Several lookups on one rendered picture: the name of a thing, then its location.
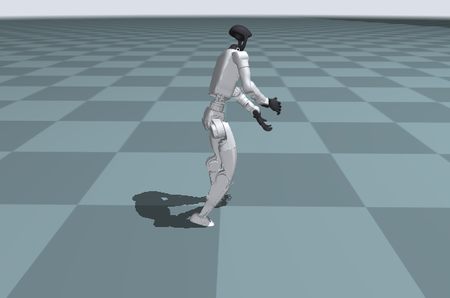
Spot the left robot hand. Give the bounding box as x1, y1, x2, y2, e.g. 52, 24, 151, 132
252, 110, 273, 131

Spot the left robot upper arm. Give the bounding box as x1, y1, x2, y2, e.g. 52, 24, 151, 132
232, 87, 240, 97

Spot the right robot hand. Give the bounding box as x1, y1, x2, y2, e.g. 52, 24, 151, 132
261, 97, 281, 115

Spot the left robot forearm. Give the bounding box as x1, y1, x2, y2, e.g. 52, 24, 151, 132
234, 92, 259, 116

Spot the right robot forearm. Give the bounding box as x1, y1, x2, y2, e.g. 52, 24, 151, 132
249, 82, 269, 105

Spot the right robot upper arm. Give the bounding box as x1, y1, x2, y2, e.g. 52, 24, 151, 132
231, 51, 253, 94

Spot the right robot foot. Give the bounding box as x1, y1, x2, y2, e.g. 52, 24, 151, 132
190, 212, 214, 226

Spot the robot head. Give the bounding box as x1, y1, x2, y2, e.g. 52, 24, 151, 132
228, 25, 252, 51

